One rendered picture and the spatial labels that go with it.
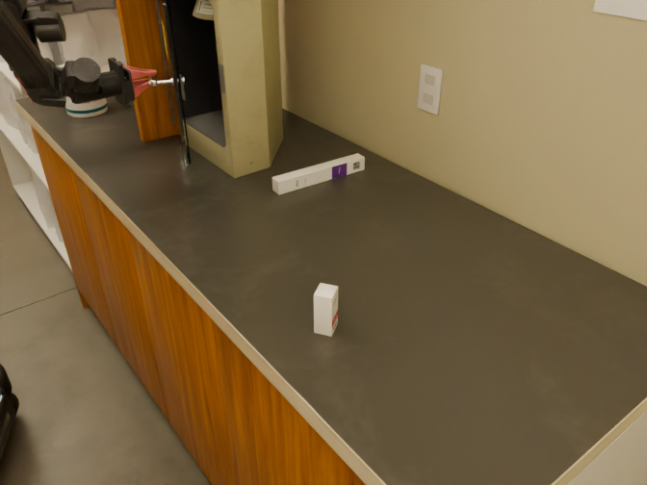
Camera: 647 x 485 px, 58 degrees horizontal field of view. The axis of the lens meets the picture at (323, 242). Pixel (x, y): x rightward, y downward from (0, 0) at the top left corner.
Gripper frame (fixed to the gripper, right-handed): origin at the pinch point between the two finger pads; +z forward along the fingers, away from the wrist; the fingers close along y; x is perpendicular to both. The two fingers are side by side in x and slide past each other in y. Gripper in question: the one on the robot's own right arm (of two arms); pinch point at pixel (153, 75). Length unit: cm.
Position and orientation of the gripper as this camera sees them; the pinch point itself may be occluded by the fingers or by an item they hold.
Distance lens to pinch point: 152.5
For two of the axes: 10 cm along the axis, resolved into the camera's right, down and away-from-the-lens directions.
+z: 8.0, -3.3, 5.1
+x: -6.0, -4.3, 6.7
